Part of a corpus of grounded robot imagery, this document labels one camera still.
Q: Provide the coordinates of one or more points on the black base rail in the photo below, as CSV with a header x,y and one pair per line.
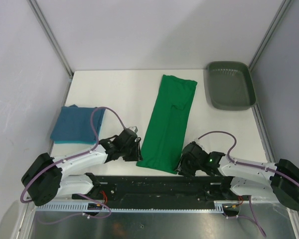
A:
x,y
204,187

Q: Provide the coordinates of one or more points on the left aluminium frame post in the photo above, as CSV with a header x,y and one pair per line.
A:
x,y
38,13

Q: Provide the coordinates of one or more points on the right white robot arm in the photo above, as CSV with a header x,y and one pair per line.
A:
x,y
269,181

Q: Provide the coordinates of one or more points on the right aluminium frame post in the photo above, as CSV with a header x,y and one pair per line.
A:
x,y
277,20

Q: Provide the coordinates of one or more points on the grey plastic tray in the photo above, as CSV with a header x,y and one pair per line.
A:
x,y
230,86

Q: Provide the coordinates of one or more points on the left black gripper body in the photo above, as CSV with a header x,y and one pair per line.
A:
x,y
129,153

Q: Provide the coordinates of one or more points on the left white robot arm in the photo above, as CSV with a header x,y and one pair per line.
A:
x,y
51,177

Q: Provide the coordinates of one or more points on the aluminium frame post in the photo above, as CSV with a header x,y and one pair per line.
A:
x,y
38,13
277,20

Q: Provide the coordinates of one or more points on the grey slotted cable duct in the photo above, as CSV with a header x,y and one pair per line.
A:
x,y
90,207

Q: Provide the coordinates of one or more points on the green t shirt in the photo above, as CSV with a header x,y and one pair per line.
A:
x,y
164,138

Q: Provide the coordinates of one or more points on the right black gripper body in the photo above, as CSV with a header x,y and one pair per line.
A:
x,y
188,168

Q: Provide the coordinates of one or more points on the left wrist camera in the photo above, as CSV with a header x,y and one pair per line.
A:
x,y
134,129

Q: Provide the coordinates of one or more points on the blue t shirt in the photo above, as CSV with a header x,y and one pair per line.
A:
x,y
77,125

